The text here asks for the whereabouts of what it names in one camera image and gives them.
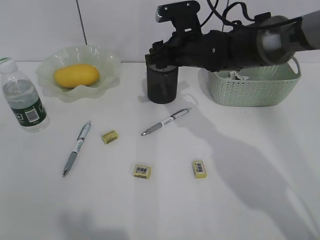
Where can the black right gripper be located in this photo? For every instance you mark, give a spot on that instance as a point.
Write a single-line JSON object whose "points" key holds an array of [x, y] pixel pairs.
{"points": [[211, 51]]}

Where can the waste paper ball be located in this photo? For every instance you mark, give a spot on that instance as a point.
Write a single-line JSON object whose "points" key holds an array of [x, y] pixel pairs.
{"points": [[234, 75]]}

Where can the grey white pen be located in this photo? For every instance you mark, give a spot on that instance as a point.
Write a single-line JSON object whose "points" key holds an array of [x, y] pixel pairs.
{"points": [[166, 121]]}

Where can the yellow mango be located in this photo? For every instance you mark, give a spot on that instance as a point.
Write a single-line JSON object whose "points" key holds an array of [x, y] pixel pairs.
{"points": [[76, 75]]}

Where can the grey blue pen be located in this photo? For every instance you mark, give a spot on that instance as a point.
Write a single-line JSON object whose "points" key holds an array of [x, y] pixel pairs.
{"points": [[79, 142]]}

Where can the clear water bottle green label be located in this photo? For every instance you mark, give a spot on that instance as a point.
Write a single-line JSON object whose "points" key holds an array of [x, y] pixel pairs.
{"points": [[22, 97]]}

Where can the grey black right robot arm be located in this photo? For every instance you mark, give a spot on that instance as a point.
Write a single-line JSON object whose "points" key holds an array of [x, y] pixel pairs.
{"points": [[268, 43]]}

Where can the black mesh pen holder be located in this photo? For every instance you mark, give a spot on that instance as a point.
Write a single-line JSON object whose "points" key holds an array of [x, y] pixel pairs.
{"points": [[162, 84]]}

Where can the translucent green wavy plate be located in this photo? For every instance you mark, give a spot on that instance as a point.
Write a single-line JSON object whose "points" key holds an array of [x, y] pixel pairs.
{"points": [[104, 60]]}

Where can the yellow eraser upper left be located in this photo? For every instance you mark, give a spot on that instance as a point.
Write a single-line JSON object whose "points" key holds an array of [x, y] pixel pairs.
{"points": [[109, 137]]}

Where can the green plastic woven basket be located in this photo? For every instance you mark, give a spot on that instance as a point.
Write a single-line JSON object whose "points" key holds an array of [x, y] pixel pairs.
{"points": [[267, 86]]}

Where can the yellow eraser barcode middle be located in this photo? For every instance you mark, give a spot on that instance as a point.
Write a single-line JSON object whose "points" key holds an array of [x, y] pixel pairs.
{"points": [[141, 171]]}

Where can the yellow eraser barcode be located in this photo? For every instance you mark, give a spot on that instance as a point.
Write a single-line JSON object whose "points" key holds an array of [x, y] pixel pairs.
{"points": [[199, 170], [141, 171]]}

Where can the yellow eraser barcode right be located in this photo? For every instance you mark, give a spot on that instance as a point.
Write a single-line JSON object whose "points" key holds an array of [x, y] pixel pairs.
{"points": [[199, 170]]}

